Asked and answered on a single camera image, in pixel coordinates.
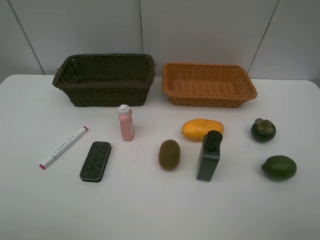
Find white marker red caps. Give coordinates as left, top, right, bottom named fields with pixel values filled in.
left=39, top=126, right=88, bottom=170

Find pink bottle white cap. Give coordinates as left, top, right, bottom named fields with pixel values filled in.
left=118, top=104, right=135, bottom=142

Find green lime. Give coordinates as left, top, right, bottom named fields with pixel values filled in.
left=261, top=155, right=297, bottom=181

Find yellow mango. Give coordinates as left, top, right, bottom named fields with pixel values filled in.
left=181, top=118, right=225, bottom=142

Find black felt board eraser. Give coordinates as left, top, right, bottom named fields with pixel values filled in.
left=79, top=141, right=112, bottom=183

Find dark brown wicker basket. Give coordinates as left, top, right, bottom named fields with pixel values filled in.
left=52, top=53, right=156, bottom=107

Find dark green mangosteen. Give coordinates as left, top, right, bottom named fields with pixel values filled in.
left=251, top=118, right=276, bottom=143

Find dark green square bottle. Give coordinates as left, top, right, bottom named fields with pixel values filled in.
left=196, top=130, right=223, bottom=182

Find orange wicker basket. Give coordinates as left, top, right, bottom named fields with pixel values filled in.
left=162, top=62, right=258, bottom=108

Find brown kiwi fruit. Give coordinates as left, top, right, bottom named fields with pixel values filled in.
left=158, top=139, right=181, bottom=171

